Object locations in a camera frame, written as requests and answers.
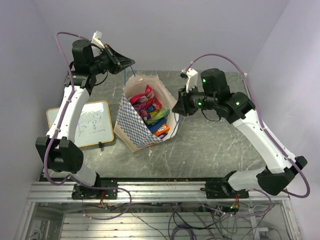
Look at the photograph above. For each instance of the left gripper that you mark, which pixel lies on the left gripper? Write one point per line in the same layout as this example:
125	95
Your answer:
118	61

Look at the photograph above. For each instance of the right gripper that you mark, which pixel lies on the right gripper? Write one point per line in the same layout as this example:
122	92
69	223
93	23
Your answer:
178	107

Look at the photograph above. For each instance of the red crisps bag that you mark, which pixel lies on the red crisps bag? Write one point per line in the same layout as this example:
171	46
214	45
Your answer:
143	97

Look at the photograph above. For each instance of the blue checkered paper bag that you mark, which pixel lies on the blue checkered paper bag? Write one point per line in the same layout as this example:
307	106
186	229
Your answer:
130	126

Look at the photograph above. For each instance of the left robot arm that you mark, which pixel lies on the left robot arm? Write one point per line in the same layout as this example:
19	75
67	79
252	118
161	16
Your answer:
57	149

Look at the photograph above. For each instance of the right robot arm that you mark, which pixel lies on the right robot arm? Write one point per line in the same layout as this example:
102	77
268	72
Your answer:
209	90

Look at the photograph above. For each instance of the green yellow candy bag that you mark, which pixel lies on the green yellow candy bag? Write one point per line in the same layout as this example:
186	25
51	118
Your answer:
157	116

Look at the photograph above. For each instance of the red snack packet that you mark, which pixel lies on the red snack packet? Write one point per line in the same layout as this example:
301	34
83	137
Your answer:
153	102

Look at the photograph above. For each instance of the orange Fox's candy pack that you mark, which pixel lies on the orange Fox's candy pack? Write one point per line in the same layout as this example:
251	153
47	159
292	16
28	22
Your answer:
163	129

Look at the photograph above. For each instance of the small whiteboard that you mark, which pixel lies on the small whiteboard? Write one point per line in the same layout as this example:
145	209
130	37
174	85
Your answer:
90	126

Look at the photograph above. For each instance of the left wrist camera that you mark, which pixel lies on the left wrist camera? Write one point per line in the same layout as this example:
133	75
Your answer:
96	40

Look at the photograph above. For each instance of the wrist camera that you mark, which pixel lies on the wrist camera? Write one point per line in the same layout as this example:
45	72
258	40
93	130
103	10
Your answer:
96	40
192	77

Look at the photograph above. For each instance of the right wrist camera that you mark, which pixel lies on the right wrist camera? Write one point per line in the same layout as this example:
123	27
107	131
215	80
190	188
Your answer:
192	77

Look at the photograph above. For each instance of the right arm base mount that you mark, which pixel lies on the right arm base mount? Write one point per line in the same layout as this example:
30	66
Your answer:
217	188

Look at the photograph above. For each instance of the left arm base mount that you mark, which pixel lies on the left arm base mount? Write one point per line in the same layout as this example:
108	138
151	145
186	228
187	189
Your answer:
108	190

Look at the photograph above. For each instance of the aluminium frame rail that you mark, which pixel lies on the aluminium frame rail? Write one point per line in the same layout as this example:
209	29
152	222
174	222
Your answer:
138	192

